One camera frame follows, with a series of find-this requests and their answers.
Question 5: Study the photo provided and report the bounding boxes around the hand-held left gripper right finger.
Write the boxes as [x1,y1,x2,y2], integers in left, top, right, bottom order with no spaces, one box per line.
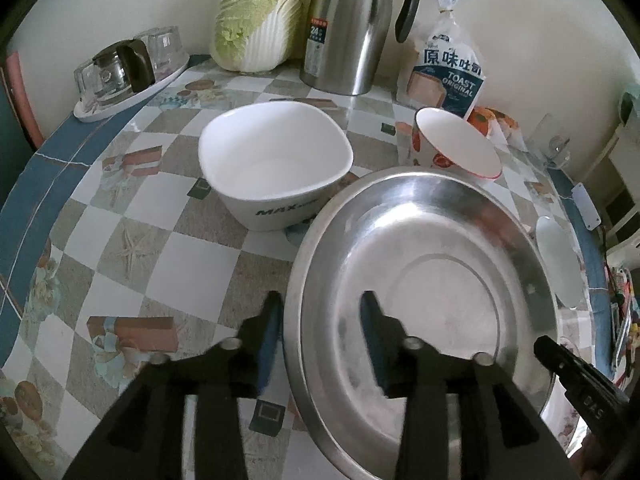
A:
[360,290,571,480]

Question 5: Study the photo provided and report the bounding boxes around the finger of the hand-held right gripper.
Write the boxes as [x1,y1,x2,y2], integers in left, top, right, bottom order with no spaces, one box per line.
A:
[534,336,581,391]

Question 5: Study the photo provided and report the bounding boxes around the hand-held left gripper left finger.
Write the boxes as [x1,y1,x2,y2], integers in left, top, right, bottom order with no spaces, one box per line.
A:
[65,291,286,480]

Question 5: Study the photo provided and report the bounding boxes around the small white dish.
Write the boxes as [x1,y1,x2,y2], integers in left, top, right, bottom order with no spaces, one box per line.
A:
[535,215,585,309]

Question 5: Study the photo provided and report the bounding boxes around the large stainless steel basin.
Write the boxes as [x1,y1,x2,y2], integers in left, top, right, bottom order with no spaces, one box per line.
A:
[289,167,563,480]

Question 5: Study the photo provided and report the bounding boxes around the white square bowl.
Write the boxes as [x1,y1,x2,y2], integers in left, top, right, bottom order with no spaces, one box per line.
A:
[197,101,354,232]

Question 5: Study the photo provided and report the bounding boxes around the red-rimmed white bowl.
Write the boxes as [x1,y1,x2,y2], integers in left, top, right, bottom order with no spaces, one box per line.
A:
[412,106,504,181]

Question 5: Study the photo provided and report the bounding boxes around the checkered printed tablecloth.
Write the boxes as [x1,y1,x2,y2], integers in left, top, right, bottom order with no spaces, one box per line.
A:
[0,52,621,480]

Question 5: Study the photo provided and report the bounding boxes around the white rectangular device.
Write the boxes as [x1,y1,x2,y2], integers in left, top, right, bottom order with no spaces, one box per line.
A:
[571,183,603,231]

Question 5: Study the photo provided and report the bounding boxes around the clear glass mug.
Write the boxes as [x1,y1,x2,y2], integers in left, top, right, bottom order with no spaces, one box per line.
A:
[530,115,572,168]

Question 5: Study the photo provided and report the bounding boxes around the orange and white snack packet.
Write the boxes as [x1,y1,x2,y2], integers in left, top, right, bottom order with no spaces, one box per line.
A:
[492,110,527,150]

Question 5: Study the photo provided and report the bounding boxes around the white oval tray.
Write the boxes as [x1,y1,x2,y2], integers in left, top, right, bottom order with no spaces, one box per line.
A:
[73,54,191,123]

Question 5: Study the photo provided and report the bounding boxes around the toast bread bag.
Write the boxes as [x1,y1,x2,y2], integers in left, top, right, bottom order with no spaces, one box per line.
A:
[396,0,487,122]

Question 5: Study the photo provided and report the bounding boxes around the clear glass cup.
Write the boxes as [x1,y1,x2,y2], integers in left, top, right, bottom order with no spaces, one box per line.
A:
[135,25,183,73]
[74,57,135,107]

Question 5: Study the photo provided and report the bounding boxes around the brown tinted glass cup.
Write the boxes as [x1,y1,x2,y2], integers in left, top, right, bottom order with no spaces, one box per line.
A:
[95,39,156,93]

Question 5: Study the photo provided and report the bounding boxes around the stainless steel thermos jug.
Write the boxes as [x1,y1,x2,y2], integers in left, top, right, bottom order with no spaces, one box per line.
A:
[299,0,422,96]

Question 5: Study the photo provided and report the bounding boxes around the napa cabbage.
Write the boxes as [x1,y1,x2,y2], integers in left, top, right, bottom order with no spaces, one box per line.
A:
[209,0,307,77]

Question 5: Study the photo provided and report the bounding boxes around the pink chair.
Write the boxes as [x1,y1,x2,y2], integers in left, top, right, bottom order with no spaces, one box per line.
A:
[0,51,45,152]

